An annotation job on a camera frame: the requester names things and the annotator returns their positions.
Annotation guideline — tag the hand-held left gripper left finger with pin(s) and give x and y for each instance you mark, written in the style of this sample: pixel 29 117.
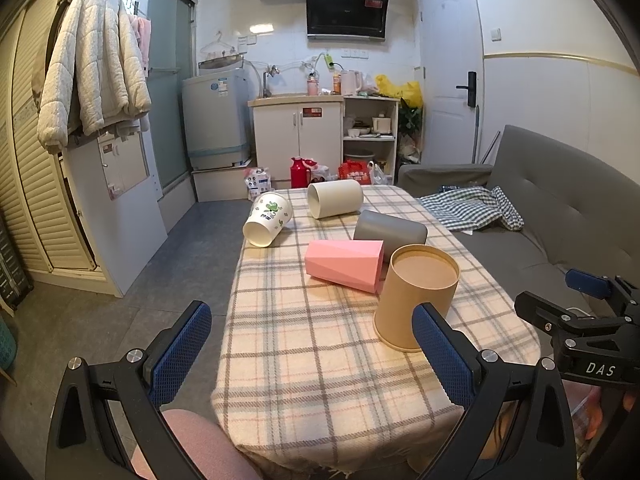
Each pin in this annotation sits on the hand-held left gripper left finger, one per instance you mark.
pixel 182 355

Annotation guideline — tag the white door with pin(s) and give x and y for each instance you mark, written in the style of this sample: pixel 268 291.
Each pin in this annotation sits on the white door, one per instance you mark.
pixel 445 50

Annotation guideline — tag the green plant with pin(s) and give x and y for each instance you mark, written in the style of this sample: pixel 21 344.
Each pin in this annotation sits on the green plant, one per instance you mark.
pixel 411 119

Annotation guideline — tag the white open shelf unit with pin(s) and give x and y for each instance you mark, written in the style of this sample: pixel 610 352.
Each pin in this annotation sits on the white open shelf unit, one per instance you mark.
pixel 370 142

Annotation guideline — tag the white electric kettle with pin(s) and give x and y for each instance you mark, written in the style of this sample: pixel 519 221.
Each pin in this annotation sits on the white electric kettle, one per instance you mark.
pixel 351 84

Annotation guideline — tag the bag of packets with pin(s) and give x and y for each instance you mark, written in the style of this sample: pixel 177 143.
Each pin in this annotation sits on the bag of packets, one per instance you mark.
pixel 259 182

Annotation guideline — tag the grey sofa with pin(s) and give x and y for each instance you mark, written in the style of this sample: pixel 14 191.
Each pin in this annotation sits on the grey sofa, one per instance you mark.
pixel 550 195

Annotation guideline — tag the white puffer jacket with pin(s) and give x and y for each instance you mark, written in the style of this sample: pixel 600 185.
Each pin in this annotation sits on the white puffer jacket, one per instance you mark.
pixel 90 60

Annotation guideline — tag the tan cup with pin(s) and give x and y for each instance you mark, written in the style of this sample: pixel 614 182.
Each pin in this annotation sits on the tan cup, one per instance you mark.
pixel 400 310

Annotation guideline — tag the yellow plastic bag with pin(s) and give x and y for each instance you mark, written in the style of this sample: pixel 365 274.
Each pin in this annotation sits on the yellow plastic bag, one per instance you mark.
pixel 400 89

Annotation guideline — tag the white board panel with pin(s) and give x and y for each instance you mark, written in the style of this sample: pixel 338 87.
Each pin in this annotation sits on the white board panel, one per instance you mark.
pixel 125 220

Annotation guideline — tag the clothes hanger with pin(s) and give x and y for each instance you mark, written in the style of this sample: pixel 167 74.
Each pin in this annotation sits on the clothes hanger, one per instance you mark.
pixel 218 47

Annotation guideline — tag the pink faceted cup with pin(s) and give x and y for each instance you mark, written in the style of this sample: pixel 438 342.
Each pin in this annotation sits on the pink faceted cup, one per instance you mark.
pixel 340 262

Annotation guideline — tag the white sink cabinet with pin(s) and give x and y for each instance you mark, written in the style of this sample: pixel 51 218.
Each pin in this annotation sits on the white sink cabinet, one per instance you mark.
pixel 295 140

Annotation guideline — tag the pink bottle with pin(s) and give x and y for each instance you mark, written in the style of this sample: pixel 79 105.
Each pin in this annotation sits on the pink bottle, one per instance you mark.
pixel 312 86

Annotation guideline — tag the louvered wardrobe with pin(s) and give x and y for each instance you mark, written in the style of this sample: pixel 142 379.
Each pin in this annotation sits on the louvered wardrobe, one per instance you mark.
pixel 30 160

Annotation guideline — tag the person's leg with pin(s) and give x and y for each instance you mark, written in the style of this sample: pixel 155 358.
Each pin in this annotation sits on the person's leg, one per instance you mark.
pixel 200 440

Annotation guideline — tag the orange bottle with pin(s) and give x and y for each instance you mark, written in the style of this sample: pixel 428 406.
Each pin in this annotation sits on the orange bottle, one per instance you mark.
pixel 336 84

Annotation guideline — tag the teal basket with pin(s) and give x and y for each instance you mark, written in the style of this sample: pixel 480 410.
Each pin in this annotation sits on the teal basket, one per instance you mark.
pixel 6 350

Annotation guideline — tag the grey cup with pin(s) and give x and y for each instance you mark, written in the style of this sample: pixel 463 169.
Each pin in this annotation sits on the grey cup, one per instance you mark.
pixel 385 230

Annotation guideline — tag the plaid tablecloth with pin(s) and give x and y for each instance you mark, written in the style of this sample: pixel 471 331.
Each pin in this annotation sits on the plaid tablecloth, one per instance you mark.
pixel 300 360

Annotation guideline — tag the white pot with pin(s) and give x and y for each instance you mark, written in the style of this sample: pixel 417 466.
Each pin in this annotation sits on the white pot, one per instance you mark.
pixel 381 125

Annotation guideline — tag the red shopping bag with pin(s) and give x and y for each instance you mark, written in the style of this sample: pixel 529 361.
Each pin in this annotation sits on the red shopping bag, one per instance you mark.
pixel 355 174

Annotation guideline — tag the metal faucet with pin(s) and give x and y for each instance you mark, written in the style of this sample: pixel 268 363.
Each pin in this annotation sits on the metal faucet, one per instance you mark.
pixel 267 80

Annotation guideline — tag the red thermos jug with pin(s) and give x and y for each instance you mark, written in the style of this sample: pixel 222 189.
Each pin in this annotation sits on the red thermos jug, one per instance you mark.
pixel 299 174

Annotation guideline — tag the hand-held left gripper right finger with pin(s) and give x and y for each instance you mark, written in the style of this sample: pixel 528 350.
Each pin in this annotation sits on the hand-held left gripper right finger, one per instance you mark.
pixel 442 360

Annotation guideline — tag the washing machine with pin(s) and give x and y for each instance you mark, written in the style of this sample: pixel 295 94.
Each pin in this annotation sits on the washing machine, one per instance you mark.
pixel 215 115

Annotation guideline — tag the white green-printed paper cup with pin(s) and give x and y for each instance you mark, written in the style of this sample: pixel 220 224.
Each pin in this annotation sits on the white green-printed paper cup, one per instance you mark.
pixel 267 215

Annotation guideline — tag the cream cup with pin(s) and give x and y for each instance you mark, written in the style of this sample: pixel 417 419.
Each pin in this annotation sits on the cream cup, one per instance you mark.
pixel 340 197

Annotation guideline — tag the white plastic bag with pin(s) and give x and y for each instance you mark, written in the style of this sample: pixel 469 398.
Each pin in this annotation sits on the white plastic bag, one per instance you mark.
pixel 380 175

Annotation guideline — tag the white platform step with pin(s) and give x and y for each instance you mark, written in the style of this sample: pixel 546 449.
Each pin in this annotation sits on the white platform step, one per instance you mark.
pixel 220 185

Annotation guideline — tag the frosted glass door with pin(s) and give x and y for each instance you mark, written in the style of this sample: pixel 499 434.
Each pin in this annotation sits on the frosted glass door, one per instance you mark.
pixel 170 35

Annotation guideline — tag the checked cloth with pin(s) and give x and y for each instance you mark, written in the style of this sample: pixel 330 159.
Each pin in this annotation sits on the checked cloth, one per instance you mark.
pixel 465 207

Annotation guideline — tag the pink towel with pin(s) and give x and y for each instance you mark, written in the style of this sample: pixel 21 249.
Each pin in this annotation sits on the pink towel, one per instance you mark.
pixel 144 40

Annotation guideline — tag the black range hood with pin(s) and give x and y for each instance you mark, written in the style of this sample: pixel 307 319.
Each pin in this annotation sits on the black range hood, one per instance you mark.
pixel 347 10

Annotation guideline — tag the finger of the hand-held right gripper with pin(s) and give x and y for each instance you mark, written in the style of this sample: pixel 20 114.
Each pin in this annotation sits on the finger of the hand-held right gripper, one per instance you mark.
pixel 545 311
pixel 590 283

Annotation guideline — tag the white light switch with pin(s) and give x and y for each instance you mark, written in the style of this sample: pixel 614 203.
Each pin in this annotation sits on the white light switch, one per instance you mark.
pixel 495 34

